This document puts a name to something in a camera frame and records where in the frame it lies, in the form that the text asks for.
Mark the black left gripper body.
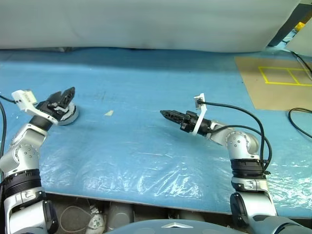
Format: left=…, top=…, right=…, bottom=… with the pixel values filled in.
left=38, top=99, right=69, bottom=120

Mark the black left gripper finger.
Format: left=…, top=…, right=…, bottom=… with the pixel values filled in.
left=47, top=91, right=63, bottom=105
left=59, top=86, right=76, bottom=108

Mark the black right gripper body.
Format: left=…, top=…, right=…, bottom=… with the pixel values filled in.
left=179, top=111, right=200, bottom=133

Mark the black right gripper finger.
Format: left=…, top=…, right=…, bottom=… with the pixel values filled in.
left=162, top=114, right=186, bottom=125
left=159, top=110, right=187, bottom=119

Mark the round grey motor lid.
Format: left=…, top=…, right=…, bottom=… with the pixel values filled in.
left=67, top=102, right=80, bottom=115

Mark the blue plastic table cover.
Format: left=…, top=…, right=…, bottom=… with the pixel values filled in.
left=0, top=47, right=312, bottom=217

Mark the brown cardboard sheet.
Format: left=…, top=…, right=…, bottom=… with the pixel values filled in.
left=234, top=56, right=312, bottom=111

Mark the white backdrop sheet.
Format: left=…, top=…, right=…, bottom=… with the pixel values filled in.
left=0, top=0, right=300, bottom=53

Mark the grey rounded cylinder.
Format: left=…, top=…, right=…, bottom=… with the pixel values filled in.
left=107, top=202, right=134, bottom=230

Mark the grey robot torso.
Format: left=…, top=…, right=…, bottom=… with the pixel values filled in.
left=104, top=218, right=234, bottom=234

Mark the white leaning board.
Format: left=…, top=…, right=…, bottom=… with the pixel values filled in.
left=285, top=18, right=312, bottom=56

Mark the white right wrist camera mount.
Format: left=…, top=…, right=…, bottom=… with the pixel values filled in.
left=191, top=93, right=208, bottom=136

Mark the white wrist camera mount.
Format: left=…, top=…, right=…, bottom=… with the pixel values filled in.
left=11, top=89, right=59, bottom=126
left=191, top=93, right=208, bottom=136

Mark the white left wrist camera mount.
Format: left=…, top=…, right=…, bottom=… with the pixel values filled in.
left=11, top=89, right=59, bottom=126

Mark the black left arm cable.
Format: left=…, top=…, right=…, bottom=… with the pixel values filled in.
left=0, top=94, right=15, bottom=159

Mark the thick black looped cable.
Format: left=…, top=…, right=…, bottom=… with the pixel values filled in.
left=288, top=107, right=312, bottom=138

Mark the white cord with plug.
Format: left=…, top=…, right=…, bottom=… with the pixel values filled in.
left=59, top=198, right=108, bottom=234

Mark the thin black cable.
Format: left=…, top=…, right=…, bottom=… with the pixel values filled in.
left=291, top=51, right=312, bottom=80

